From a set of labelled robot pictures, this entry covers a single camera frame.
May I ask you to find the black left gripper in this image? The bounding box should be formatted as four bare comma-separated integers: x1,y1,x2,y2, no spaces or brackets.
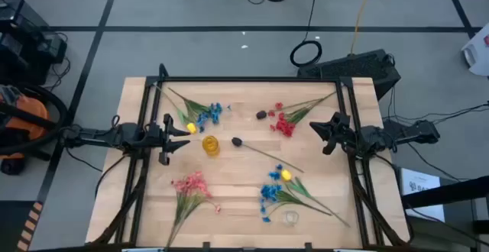
143,113,191,166

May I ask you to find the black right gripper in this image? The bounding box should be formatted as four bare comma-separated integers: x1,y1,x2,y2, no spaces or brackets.
309,111,355,156

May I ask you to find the yellow artificial tulip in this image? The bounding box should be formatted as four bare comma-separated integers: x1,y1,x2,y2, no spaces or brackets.
280,169,351,228
154,85,198,134

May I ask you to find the red artificial flower bunch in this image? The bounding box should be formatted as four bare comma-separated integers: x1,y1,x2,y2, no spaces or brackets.
267,91,338,138

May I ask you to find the blue artificial flower bunch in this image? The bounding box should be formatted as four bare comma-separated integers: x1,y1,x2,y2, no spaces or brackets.
167,86,232,134
259,163,333,223

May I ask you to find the pink artificial flower bunch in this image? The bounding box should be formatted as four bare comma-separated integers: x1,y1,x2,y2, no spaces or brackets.
166,170,222,250

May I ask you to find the dark purple artificial tulip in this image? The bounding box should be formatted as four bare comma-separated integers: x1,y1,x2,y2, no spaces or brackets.
255,97,325,121
231,137,306,173

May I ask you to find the amber glass vase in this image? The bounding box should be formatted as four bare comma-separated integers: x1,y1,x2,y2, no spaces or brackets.
201,135,222,157

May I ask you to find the clear glass vase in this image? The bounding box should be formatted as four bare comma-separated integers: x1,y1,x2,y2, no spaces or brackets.
281,209,300,228

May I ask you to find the black computer tower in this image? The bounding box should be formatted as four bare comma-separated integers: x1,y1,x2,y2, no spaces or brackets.
296,48,402,101

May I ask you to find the white printed sign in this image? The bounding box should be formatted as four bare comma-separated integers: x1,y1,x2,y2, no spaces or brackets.
399,166,446,222

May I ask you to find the black beam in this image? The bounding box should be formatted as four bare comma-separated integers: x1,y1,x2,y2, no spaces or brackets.
400,175,489,209

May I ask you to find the orange vacuum cleaner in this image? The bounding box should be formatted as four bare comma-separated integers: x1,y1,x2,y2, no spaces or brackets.
0,85,50,176

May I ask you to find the white box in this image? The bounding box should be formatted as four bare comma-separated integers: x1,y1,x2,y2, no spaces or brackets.
461,22,489,78

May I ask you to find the black electronics box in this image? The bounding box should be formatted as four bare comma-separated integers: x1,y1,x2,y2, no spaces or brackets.
0,30,69,86

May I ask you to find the black mat with orange stripes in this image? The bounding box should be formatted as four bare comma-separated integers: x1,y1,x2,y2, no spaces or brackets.
0,200,44,252

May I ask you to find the black equipment case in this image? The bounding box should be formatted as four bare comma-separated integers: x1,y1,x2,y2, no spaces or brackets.
0,0,50,35

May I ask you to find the black arm base cable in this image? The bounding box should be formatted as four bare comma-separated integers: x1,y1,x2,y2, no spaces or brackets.
94,153,129,199

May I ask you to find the black cable coil with lead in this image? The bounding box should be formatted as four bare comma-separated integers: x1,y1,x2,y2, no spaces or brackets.
289,0,324,68

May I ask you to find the black vacuum hose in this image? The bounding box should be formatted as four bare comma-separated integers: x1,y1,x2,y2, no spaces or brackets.
0,76,70,157

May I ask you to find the yellow cable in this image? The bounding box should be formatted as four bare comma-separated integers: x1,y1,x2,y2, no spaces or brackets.
349,0,378,57

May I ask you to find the black cable tangle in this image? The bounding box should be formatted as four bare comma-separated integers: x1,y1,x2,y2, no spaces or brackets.
45,32,72,92

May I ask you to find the black cable bundle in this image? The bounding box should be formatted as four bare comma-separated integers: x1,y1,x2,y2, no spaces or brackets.
381,86,489,129

